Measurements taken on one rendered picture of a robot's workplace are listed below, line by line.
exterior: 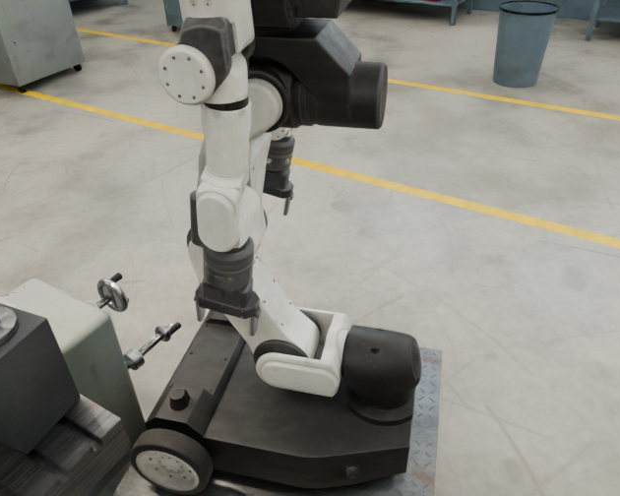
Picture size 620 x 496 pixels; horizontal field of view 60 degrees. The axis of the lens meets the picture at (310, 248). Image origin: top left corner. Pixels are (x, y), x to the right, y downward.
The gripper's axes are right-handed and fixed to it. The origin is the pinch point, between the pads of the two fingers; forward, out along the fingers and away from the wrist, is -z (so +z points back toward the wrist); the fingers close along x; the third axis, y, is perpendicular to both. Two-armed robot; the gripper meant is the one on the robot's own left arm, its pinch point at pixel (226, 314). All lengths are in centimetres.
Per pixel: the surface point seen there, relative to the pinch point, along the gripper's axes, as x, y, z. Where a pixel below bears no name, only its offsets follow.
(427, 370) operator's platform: -48, -45, -51
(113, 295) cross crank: 47, -31, -40
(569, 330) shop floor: -112, -118, -83
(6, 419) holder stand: 20.9, 34.0, 3.5
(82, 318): 44, -12, -30
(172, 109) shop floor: 172, -319, -128
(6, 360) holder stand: 21.4, 30.3, 12.4
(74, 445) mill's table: 13.4, 30.8, -4.3
